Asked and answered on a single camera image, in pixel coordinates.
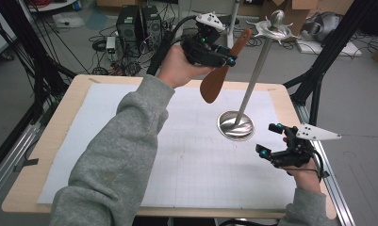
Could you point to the white grid mat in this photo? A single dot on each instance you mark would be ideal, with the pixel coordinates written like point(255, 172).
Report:
point(193, 163)

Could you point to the beige desk with white legs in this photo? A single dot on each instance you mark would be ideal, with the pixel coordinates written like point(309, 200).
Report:
point(233, 25)

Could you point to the person's left hand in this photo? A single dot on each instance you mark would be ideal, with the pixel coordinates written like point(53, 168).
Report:
point(177, 67)

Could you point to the person's right hand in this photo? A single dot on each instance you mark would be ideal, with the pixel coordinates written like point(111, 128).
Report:
point(306, 177)

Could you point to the wooden rice spatula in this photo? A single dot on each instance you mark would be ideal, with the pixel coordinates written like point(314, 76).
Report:
point(213, 84)

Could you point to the black metal frame struts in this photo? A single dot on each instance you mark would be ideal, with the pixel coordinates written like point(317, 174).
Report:
point(36, 69)

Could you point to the small white power box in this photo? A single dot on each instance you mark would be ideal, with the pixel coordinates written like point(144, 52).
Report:
point(110, 44)

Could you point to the black computer tower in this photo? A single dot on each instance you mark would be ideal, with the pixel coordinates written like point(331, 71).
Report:
point(152, 23)
point(128, 25)

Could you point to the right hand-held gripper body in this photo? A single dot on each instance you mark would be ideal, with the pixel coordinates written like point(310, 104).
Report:
point(298, 150)

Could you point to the black metal frame post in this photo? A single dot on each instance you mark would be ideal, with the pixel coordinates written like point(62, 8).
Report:
point(334, 44)

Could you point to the grey vacuum cleaner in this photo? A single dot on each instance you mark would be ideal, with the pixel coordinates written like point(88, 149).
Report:
point(326, 25)

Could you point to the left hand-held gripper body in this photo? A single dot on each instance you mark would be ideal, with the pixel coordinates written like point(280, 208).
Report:
point(199, 50)

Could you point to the metal utensil stand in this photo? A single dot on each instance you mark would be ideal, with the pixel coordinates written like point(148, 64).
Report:
point(237, 128)

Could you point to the white flat board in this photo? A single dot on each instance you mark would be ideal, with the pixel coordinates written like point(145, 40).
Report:
point(347, 48)

